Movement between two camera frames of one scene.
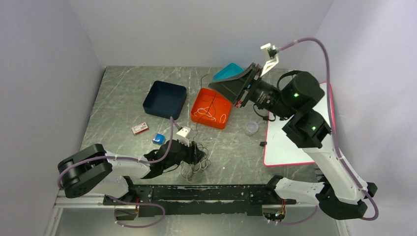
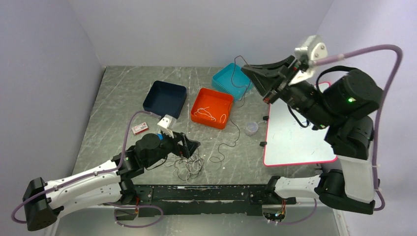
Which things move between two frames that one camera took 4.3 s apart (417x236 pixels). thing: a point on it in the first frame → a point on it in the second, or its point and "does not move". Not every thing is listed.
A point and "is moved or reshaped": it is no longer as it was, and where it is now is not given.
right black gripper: [235, 87] → [266, 76]
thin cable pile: [189, 170] is moved or reshaped
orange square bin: [211, 108] does not move
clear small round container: [251, 129] does not move
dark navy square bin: [165, 99] does not move
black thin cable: [212, 103] → [220, 160]
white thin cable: [202, 111] does not move
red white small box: [140, 128] does not move
